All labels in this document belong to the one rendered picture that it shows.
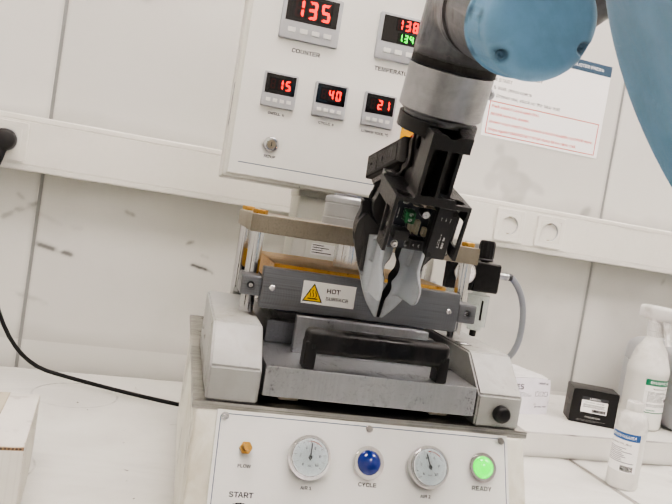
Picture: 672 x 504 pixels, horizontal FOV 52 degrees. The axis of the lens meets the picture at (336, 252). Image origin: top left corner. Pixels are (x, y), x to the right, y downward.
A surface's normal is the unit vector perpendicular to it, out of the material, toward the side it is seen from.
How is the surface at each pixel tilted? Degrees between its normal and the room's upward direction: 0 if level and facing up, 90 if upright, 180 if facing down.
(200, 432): 65
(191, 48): 90
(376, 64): 90
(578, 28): 110
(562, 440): 90
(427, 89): 105
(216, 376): 90
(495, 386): 40
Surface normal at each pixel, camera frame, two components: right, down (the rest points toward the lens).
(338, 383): 0.21, 0.08
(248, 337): 0.26, -0.70
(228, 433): 0.25, -0.34
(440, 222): 0.14, 0.42
